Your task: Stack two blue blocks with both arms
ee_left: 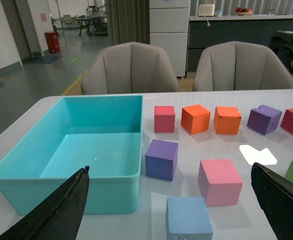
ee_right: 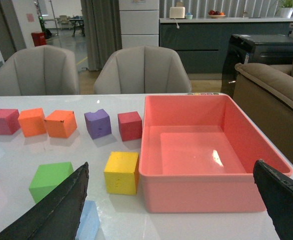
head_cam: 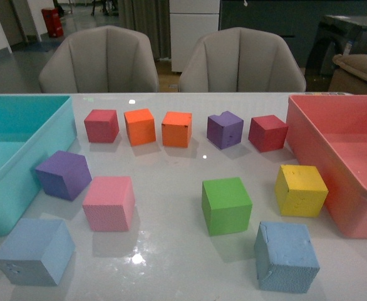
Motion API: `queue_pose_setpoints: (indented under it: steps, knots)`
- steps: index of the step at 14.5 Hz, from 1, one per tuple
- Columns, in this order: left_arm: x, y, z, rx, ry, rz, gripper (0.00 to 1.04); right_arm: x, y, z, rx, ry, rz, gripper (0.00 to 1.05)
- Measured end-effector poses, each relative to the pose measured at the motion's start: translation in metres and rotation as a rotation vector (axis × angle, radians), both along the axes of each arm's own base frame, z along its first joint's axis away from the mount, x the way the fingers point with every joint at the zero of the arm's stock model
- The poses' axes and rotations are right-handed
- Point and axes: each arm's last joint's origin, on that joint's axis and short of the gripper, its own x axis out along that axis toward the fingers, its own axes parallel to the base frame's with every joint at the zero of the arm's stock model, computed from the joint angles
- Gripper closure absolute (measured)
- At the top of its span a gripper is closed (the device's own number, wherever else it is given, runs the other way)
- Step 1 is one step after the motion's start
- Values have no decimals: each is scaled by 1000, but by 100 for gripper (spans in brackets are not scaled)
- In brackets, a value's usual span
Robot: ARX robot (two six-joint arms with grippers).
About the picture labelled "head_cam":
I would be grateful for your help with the orange foam block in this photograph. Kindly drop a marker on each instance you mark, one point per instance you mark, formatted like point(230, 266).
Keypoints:
point(176, 129)
point(140, 126)

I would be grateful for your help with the dark grey counter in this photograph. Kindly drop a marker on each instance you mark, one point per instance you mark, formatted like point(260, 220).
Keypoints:
point(295, 21)

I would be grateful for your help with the right red foam block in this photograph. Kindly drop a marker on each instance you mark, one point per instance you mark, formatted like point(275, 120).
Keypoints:
point(267, 133)

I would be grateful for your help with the left purple foam block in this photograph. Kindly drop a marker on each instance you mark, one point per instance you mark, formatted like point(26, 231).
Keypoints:
point(64, 175)

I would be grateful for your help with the beige cushion at right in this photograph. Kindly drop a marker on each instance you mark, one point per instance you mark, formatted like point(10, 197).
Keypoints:
point(353, 64)

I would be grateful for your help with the green foam block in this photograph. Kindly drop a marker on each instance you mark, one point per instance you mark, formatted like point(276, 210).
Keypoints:
point(226, 206)

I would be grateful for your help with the right beige chair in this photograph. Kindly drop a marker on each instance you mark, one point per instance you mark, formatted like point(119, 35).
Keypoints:
point(241, 60)

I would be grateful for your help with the beige chair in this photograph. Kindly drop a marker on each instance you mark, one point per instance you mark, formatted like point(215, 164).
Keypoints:
point(241, 60)
point(106, 59)

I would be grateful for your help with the left red foam block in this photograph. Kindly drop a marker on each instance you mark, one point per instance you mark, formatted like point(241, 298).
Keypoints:
point(101, 126)

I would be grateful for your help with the right orange foam block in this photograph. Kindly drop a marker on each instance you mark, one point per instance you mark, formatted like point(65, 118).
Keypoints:
point(176, 129)

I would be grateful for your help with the left orange foam block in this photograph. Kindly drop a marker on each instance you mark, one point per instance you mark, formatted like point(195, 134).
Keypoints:
point(140, 126)

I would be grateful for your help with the left beige chair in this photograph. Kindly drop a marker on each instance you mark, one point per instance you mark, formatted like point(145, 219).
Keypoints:
point(106, 59)

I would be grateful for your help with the red foam block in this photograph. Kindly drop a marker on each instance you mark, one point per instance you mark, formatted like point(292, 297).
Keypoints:
point(267, 133)
point(101, 126)

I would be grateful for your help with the red bin on floor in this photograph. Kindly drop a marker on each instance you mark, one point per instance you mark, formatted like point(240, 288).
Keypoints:
point(52, 22)

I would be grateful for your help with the pink foam block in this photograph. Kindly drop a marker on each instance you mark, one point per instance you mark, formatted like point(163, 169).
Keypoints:
point(109, 203)

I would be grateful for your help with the white drawer cabinet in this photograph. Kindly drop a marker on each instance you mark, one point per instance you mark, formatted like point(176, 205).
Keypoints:
point(190, 20)

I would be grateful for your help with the teal plastic bin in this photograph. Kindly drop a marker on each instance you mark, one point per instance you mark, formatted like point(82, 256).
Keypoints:
point(32, 128)

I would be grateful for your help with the notched purple foam block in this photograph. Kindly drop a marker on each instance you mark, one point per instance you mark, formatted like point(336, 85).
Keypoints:
point(224, 130)

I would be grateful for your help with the light blue foam block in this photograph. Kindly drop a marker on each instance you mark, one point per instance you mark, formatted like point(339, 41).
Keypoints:
point(285, 257)
point(36, 252)

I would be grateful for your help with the pink plastic bin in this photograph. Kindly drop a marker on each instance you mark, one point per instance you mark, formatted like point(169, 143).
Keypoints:
point(330, 132)

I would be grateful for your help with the yellow foam block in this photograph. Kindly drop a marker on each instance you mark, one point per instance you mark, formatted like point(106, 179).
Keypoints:
point(300, 191)

